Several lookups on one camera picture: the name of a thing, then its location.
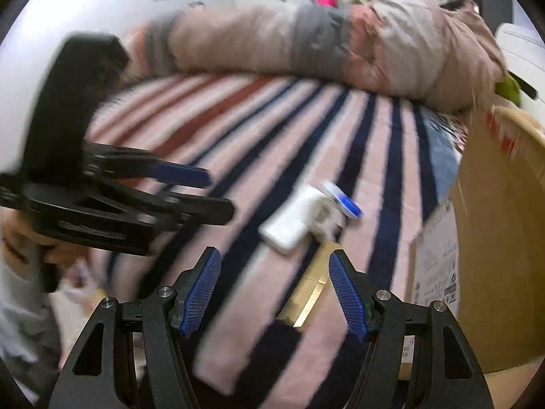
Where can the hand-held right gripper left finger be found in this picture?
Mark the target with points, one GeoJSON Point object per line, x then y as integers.
{"type": "Point", "coordinates": [203, 294]}

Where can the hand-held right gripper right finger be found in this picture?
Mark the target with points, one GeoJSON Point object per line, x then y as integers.
{"type": "Point", "coordinates": [347, 296]}

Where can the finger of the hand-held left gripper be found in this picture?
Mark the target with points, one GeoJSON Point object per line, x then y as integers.
{"type": "Point", "coordinates": [183, 174]}
{"type": "Point", "coordinates": [204, 213]}

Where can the white bottle with blue cap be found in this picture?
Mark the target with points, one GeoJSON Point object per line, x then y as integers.
{"type": "Point", "coordinates": [293, 219]}

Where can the person's left hand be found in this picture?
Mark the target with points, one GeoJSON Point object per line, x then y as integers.
{"type": "Point", "coordinates": [25, 234]}

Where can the gold box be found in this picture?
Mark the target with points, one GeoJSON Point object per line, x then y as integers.
{"type": "Point", "coordinates": [307, 300]}

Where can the striped pink blanket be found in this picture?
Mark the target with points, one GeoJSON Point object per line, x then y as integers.
{"type": "Point", "coordinates": [264, 136]}

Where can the brown cardboard box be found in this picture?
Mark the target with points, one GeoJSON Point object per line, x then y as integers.
{"type": "Point", "coordinates": [494, 230]}

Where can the pink and grey quilt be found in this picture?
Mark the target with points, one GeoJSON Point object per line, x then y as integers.
{"type": "Point", "coordinates": [272, 38]}

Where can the light blue cloth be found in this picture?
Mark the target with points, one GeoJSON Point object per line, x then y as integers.
{"type": "Point", "coordinates": [443, 157]}

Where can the green object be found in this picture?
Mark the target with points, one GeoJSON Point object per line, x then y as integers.
{"type": "Point", "coordinates": [509, 87]}

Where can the white appliance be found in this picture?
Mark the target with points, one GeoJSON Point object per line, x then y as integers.
{"type": "Point", "coordinates": [526, 47]}

